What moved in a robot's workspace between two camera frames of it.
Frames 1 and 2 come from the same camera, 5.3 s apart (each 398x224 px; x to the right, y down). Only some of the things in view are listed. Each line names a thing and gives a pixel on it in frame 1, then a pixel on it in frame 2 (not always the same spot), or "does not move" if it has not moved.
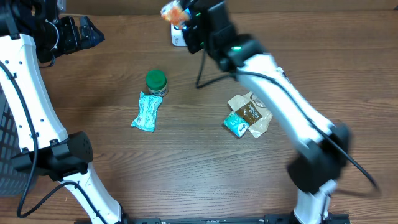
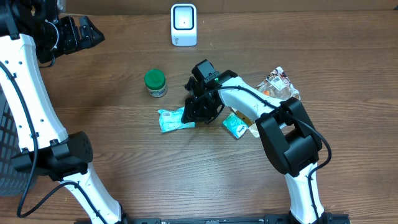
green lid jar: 157,82 does not move
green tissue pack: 236,124 does not move
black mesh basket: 14,182 does not move
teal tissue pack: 148,106 → 170,120
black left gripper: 82,34 does not move
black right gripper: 193,37 → 198,116
